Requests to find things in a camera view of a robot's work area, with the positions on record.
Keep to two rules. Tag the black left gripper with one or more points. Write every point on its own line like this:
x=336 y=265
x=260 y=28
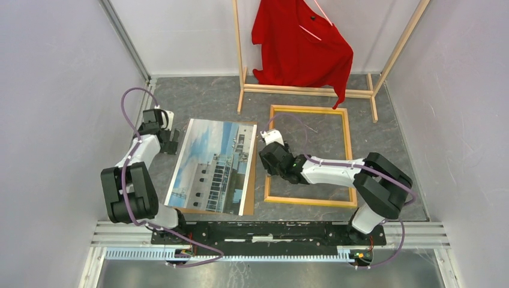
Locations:
x=170 y=147

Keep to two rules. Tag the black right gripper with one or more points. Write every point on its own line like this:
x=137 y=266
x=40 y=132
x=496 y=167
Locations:
x=270 y=169

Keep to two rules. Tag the yellow wooden picture frame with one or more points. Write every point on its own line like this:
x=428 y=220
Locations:
x=346 y=159

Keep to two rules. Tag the building and sky photo print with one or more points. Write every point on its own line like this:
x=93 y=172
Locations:
x=210 y=167

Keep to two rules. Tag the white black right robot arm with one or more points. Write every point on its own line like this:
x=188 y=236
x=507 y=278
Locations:
x=383 y=186

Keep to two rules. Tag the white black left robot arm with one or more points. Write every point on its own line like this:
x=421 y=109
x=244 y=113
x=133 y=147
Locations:
x=130 y=196

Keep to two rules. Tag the brown cardboard backing board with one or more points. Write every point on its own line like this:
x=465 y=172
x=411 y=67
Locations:
x=250 y=190

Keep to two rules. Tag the red t-shirt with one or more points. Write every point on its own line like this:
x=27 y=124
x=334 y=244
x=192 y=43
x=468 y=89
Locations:
x=292 y=57

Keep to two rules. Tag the wooden clothes rack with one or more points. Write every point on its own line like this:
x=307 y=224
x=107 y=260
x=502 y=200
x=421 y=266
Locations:
x=372 y=88

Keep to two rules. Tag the pink clothes hanger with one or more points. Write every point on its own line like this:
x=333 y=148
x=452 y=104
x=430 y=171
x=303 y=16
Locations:
x=313 y=19

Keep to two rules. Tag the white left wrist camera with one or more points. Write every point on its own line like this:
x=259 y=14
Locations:
x=168 y=117

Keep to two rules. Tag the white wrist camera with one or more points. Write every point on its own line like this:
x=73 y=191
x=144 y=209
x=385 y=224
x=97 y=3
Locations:
x=272 y=136
x=168 y=117

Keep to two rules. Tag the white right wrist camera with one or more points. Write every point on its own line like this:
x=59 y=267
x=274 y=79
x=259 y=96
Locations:
x=272 y=136

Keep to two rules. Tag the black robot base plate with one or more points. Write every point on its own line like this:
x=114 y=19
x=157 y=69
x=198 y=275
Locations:
x=268 y=238

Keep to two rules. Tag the grey slotted cable duct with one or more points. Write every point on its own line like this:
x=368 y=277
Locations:
x=174 y=255

